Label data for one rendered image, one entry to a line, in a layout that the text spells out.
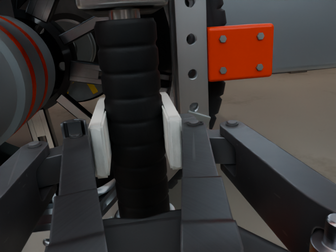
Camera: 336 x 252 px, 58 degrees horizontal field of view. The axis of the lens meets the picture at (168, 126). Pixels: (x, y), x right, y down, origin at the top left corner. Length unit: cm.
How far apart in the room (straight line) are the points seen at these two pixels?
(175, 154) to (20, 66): 20
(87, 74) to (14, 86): 21
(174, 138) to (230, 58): 27
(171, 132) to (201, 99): 26
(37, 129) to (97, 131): 39
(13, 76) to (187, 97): 21
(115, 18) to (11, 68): 16
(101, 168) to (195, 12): 28
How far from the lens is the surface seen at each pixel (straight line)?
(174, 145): 16
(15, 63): 32
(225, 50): 41
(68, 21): 90
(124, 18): 18
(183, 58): 40
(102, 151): 16
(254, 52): 43
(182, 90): 41
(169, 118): 16
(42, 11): 51
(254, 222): 153
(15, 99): 31
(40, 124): 54
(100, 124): 16
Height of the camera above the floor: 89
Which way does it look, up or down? 18 degrees down
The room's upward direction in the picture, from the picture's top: 4 degrees counter-clockwise
